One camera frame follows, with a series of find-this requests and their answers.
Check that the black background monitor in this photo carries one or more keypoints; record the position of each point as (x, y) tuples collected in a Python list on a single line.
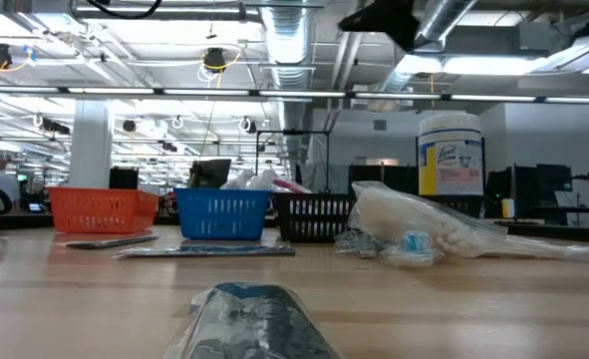
[(211, 173)]

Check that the white Lysol wipes canister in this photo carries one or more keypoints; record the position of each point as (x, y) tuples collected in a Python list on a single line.
[(451, 159)]

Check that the person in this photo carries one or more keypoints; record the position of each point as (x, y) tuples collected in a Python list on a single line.
[(0, 180)]

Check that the nail tools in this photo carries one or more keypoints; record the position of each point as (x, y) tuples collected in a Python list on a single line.
[(356, 244)]

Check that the ribbed silver ventilation duct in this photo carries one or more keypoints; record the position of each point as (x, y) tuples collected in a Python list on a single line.
[(289, 45)]

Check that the smooth silver ventilation duct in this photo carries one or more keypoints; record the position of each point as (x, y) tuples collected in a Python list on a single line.
[(446, 17)]

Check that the black monitor workstation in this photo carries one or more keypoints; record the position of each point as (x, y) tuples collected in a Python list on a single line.
[(553, 179)]

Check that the blue white toothbrush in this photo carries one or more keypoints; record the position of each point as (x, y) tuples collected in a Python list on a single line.
[(413, 244)]

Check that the horizontal bar with light strips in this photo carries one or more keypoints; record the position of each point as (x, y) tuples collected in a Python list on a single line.
[(299, 93)]

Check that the black comb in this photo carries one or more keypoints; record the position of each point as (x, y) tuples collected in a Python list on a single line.
[(109, 243), (204, 250), (254, 324)]

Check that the white pillar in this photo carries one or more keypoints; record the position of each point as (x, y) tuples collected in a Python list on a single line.
[(90, 144)]

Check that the black plastic basket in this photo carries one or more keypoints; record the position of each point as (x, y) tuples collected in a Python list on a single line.
[(468, 204), (314, 217)]

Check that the orange plastic basket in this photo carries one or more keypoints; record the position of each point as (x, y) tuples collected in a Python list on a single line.
[(102, 209)]

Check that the black background cabinet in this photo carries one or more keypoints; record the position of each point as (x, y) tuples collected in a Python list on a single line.
[(123, 178)]

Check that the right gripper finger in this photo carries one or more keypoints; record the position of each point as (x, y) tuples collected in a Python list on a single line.
[(383, 17)]

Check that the blue plastic basket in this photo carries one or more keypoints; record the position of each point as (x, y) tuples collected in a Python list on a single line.
[(221, 214)]

